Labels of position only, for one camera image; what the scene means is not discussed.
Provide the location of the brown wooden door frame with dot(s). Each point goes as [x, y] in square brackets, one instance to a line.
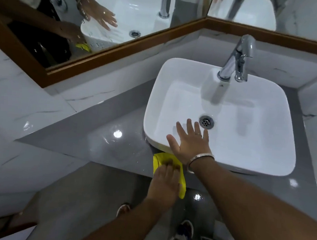
[10, 226]

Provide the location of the person's right shoe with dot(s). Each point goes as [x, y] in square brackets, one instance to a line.
[184, 231]

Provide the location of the person's left shoe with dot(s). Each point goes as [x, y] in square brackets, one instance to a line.
[123, 209]

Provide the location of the person's right hand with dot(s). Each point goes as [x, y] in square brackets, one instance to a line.
[191, 148]

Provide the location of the person's right forearm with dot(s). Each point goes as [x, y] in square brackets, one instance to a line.
[250, 206]

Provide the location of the yellow cloth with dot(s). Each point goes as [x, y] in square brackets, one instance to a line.
[182, 185]

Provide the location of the person's shoe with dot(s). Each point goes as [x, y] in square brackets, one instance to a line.
[123, 209]
[184, 231]

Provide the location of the chrome basin faucet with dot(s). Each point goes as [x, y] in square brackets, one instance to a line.
[240, 56]

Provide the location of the chrome sink drain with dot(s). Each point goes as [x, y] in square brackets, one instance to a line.
[206, 122]

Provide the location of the person's left hand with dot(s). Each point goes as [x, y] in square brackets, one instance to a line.
[164, 184]

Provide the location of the white ceramic sink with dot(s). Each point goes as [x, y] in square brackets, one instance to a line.
[254, 147]

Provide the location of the person's left forearm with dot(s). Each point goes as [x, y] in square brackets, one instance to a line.
[129, 230]

